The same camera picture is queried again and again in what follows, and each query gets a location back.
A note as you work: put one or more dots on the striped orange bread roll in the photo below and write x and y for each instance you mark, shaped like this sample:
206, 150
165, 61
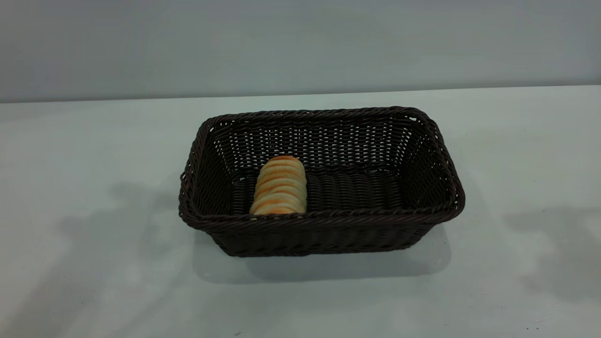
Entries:
280, 188

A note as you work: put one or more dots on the black wicker basket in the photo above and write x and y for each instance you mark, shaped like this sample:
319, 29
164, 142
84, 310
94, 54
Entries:
366, 192

